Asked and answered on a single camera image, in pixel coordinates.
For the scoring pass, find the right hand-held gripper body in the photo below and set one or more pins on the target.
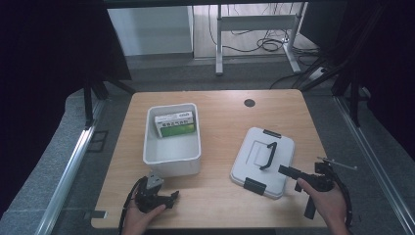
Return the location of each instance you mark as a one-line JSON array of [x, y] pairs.
[[321, 179]]

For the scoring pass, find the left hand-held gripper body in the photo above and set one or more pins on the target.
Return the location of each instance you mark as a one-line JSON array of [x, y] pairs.
[[148, 196]]

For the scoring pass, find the person's right hand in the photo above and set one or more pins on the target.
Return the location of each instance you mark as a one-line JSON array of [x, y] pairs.
[[326, 204]]

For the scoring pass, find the person's left hand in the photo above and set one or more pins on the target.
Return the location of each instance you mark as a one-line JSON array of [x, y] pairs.
[[138, 220]]

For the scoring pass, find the white plastic storage box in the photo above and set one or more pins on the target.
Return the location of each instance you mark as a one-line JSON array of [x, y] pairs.
[[173, 151]]

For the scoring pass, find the green and white carton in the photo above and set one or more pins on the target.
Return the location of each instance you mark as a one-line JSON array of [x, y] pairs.
[[176, 125]]

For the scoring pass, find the dark floor vent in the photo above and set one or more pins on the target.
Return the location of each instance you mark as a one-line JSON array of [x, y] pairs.
[[97, 141]]

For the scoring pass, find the black round table grommet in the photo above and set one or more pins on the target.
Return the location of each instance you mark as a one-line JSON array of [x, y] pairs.
[[249, 103]]

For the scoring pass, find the white power strip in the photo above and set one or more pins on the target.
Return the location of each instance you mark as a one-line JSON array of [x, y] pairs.
[[316, 74]]

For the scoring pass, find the black metal stand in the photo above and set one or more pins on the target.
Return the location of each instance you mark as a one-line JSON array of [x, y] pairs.
[[94, 94], [349, 78]]

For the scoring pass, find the white panel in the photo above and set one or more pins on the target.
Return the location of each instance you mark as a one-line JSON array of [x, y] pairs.
[[151, 31]]

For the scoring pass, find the aluminium rail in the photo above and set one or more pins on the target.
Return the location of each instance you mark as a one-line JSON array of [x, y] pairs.
[[67, 176], [375, 156]]

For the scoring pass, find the white metal desk frame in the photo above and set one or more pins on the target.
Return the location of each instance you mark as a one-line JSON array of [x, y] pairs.
[[254, 23]]

